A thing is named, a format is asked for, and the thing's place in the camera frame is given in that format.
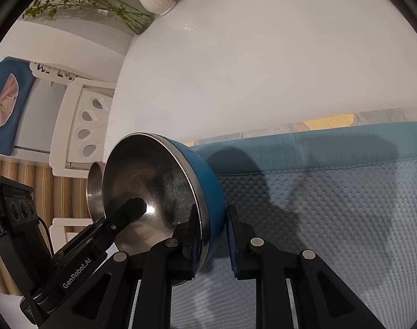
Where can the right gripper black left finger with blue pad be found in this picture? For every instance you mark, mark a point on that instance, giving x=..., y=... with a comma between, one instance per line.
x=133, y=291

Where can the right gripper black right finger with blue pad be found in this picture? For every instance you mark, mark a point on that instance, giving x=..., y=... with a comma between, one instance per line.
x=292, y=290

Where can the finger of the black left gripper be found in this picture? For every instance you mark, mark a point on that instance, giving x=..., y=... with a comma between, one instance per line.
x=106, y=229

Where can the magenta steel bowl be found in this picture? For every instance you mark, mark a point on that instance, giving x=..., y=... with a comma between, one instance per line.
x=94, y=191

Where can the blue steel bowl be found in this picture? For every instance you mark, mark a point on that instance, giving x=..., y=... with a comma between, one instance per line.
x=172, y=179

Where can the white chair near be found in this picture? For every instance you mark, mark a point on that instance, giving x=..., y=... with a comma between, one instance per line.
x=58, y=234

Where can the white chair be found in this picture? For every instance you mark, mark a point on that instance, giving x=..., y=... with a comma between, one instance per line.
x=81, y=127
x=58, y=234

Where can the white chair far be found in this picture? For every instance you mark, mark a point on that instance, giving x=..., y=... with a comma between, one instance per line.
x=81, y=127

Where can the light blue quilted mat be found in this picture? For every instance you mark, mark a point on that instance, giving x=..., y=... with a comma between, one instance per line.
x=348, y=194

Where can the blue cushion pink pattern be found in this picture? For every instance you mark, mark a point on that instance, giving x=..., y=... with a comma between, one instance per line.
x=16, y=82

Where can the black camera box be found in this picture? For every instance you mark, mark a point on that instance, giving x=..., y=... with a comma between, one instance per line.
x=18, y=217

